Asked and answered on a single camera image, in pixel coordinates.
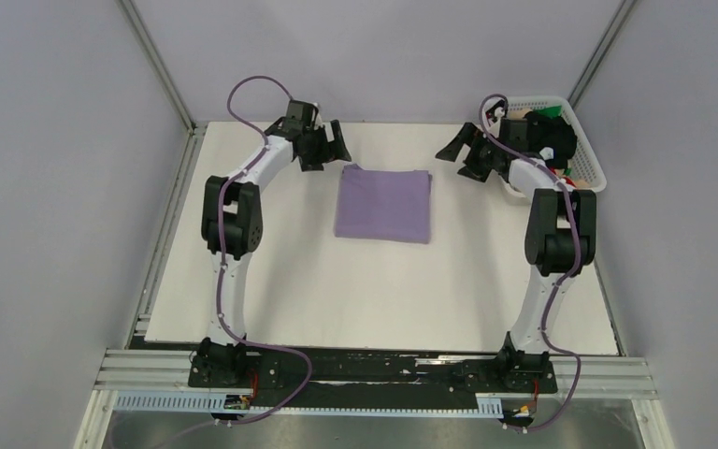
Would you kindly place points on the left corner metal post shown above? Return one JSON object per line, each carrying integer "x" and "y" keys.
{"x": 155, "y": 59}

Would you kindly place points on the black t shirt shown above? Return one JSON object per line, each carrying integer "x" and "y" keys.
{"x": 544, "y": 132}

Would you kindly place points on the corner metal post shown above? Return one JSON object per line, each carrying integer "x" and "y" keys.
{"x": 598, "y": 56}
{"x": 155, "y": 59}

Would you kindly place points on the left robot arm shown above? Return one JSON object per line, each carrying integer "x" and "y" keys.
{"x": 232, "y": 226}

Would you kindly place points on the right corner metal post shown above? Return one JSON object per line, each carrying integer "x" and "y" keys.
{"x": 598, "y": 56}

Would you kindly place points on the white plastic basket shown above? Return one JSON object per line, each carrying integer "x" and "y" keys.
{"x": 584, "y": 165}

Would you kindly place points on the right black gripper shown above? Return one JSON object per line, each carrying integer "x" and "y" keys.
{"x": 469, "y": 136}

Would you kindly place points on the purple t shirt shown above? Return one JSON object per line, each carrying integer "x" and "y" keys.
{"x": 384, "y": 205}

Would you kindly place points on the aluminium frame rail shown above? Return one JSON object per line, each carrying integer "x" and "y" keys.
{"x": 602, "y": 377}

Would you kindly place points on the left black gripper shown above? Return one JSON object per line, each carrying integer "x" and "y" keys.
{"x": 337, "y": 149}

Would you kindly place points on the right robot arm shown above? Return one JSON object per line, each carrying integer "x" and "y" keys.
{"x": 559, "y": 240}

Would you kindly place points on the white cable duct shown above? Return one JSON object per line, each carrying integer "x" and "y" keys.
{"x": 179, "y": 402}

